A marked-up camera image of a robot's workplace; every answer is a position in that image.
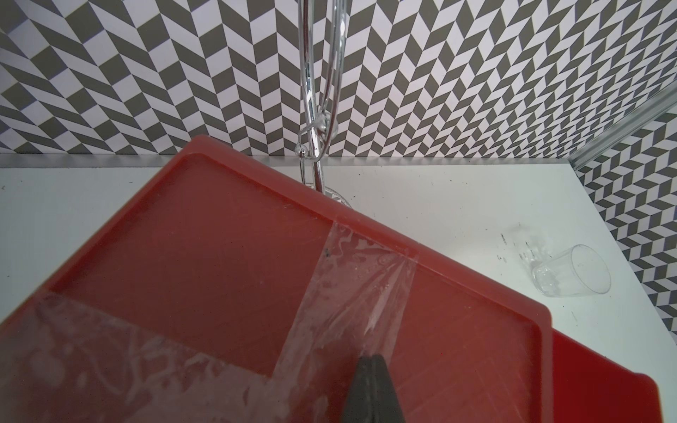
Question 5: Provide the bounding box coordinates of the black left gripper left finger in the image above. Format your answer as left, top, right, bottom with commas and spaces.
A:
342, 356, 376, 423

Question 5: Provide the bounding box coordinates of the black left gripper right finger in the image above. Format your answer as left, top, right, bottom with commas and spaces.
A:
375, 355, 405, 423

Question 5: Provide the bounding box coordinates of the red plastic drawer cabinet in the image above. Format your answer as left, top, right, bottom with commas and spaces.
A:
1, 137, 555, 422

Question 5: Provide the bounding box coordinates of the red top drawer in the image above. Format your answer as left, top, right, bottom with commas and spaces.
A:
553, 331, 663, 423

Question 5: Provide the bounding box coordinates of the clear drinking glass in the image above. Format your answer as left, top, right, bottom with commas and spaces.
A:
532, 244, 612, 298

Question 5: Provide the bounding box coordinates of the chrome wire stand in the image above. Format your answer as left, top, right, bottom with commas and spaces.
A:
294, 1, 349, 206

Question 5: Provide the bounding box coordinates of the aluminium corner post right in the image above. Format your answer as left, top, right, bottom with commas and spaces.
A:
569, 81, 676, 170

